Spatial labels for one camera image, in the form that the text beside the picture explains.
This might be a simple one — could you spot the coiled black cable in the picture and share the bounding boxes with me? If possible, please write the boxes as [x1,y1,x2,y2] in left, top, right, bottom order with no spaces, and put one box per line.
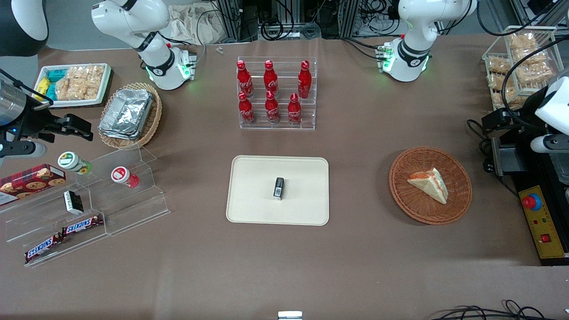
[260,19,286,41]

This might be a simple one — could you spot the round brown wicker basket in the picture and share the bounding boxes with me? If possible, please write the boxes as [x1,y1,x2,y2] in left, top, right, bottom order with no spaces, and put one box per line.
[389,147,473,225]

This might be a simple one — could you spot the clear acrylic bottle rack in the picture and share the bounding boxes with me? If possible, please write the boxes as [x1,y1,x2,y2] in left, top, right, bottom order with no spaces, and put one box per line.
[236,56,317,131]

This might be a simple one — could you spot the black power cable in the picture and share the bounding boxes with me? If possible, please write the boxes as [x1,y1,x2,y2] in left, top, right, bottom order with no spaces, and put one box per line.
[466,118,521,198]

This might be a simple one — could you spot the yellow control panel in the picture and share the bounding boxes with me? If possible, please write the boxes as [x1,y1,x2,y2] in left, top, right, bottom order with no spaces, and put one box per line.
[519,185,565,260]

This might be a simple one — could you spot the small black white box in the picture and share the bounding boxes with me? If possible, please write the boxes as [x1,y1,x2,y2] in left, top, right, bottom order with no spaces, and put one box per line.
[63,190,84,215]

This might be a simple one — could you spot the silver foil tray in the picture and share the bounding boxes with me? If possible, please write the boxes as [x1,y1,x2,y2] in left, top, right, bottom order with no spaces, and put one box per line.
[99,127,144,141]
[100,88,154,135]

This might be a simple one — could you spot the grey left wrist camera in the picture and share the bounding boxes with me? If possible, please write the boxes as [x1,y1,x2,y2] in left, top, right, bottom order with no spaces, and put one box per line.
[530,133,569,154]

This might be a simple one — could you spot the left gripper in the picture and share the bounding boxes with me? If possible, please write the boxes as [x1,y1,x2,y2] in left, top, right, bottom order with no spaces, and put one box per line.
[481,89,544,135]

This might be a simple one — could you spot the beige cloth bag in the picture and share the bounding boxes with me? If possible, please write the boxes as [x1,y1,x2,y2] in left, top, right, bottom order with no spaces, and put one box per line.
[165,4,225,46]

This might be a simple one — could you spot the black countertop appliance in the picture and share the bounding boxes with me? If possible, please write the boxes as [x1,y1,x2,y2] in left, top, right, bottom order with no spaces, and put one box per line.
[493,149,569,267]

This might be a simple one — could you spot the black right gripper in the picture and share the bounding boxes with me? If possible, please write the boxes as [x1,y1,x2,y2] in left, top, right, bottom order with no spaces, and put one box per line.
[20,101,94,142]

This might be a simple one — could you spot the grey metal box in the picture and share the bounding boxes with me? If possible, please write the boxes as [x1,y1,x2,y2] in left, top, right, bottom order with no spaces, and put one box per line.
[491,136,529,176]

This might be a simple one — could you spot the cream plastic tray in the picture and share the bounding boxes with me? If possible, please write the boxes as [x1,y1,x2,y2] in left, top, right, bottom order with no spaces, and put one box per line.
[226,155,330,227]

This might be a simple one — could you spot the green lid yogurt cup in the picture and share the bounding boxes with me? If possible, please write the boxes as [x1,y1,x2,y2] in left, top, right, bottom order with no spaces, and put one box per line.
[57,151,92,175]

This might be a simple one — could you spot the clear bag rice crackers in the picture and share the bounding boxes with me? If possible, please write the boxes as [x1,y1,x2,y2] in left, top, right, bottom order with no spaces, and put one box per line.
[71,65,106,100]
[55,76,78,101]

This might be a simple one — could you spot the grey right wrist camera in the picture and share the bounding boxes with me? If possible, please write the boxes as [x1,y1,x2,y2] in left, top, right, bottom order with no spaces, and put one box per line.
[0,140,48,160]

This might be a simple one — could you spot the clear bag fried snacks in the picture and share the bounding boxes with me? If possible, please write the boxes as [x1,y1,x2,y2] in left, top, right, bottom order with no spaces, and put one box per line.
[517,62,554,84]
[487,73,516,90]
[493,87,532,110]
[486,56,512,75]
[508,33,539,50]
[513,48,550,65]

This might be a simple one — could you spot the white rectangular snack tray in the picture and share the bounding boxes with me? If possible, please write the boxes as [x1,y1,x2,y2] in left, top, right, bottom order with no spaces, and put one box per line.
[35,63,112,109]

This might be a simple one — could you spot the clear acrylic step shelf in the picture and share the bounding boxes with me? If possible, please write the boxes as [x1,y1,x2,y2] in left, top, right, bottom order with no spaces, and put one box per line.
[0,145,171,268]

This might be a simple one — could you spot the white wire rack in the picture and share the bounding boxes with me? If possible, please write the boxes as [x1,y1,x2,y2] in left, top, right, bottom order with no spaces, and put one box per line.
[482,25,569,119]

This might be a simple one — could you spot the red cookie box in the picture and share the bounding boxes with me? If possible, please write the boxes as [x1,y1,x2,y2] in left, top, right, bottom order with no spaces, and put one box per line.
[0,164,67,206]

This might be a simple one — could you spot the red lid yogurt cup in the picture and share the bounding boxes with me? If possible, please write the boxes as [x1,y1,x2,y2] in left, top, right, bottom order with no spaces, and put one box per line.
[111,166,140,188]

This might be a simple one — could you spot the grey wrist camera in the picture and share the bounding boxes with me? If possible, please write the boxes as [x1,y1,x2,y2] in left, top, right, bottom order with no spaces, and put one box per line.
[530,133,569,154]
[0,140,48,160]

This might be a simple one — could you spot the triangular sandwich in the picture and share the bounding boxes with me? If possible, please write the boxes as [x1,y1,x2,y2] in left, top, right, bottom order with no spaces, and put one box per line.
[407,167,449,205]

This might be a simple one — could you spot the oval light wicker basket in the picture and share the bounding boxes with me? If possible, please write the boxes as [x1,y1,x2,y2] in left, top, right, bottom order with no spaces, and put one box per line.
[97,82,163,150]

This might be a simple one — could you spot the snickers chocolate bar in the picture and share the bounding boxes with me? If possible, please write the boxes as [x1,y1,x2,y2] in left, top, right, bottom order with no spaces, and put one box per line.
[24,233,64,264]
[61,214,104,236]

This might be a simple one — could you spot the red cola bottle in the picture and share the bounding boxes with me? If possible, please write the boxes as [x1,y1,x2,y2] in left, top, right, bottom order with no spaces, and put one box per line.
[264,90,281,124]
[297,60,313,100]
[238,91,256,125]
[236,60,254,99]
[287,93,303,126]
[263,60,280,96]

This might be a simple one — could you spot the bundle of black cables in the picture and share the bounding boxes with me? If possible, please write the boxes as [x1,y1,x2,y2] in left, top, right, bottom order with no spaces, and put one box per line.
[429,300,569,320]

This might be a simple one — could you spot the aluminium frame post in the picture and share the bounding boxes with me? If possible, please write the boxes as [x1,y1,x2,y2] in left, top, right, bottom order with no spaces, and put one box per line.
[339,0,359,39]
[217,0,244,41]

